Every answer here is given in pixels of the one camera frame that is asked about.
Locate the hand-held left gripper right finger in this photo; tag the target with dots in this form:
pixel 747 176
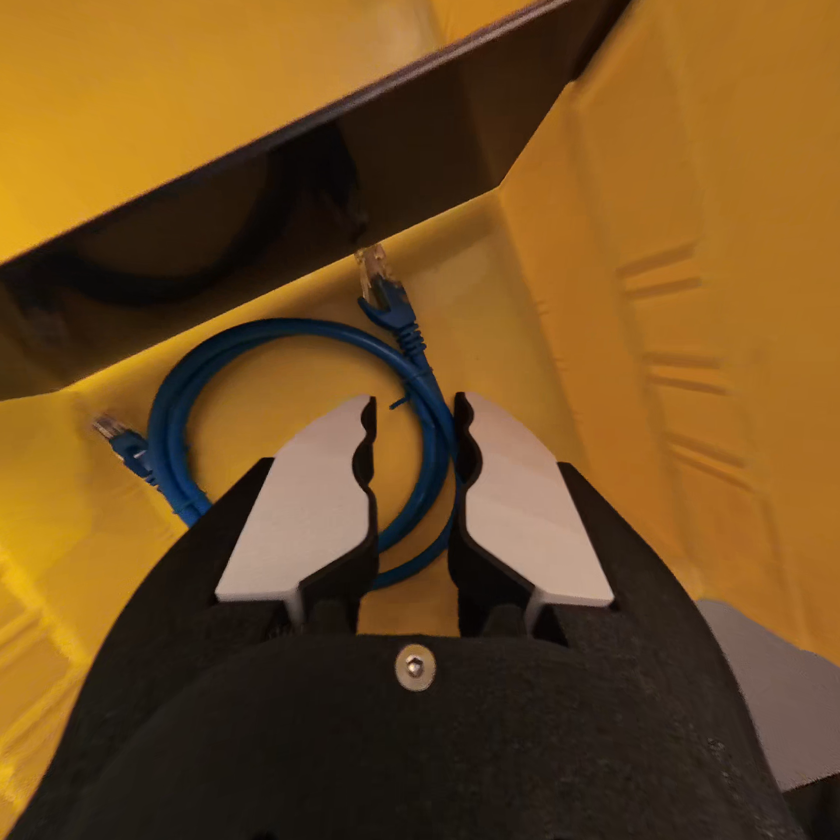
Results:
pixel 525 512

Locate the yellow plastic bin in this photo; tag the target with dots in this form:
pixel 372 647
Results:
pixel 656 197

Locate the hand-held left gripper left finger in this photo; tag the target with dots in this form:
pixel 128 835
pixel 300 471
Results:
pixel 295 512

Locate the black bin divider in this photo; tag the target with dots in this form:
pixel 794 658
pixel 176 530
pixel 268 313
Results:
pixel 197 249

